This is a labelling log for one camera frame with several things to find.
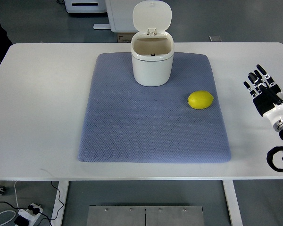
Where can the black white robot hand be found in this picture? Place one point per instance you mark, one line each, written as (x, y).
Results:
(267, 96)

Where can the yellow lemon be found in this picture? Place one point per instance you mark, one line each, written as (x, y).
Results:
(200, 99)

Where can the white trash bin with lid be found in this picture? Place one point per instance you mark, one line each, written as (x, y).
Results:
(152, 47)

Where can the grey floor socket plate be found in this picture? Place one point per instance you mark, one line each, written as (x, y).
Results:
(215, 38)

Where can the white table leg right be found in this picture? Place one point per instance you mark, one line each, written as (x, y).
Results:
(232, 203)

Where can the white table leg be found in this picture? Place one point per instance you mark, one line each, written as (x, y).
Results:
(232, 203)
(60, 203)

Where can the blue quilted mat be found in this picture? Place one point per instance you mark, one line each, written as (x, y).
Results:
(127, 122)

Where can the cardboard box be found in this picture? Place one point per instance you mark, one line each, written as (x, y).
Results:
(125, 37)

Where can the white cabinet base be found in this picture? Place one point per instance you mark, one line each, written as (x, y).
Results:
(120, 16)

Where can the grey metal floor plate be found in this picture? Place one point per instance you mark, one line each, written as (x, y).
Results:
(145, 216)

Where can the white machine with black slot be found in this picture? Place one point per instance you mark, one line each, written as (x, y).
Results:
(85, 6)

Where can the white table leg left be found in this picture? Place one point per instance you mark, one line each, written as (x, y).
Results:
(60, 203)

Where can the white power strip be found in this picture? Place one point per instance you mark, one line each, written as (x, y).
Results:
(28, 216)

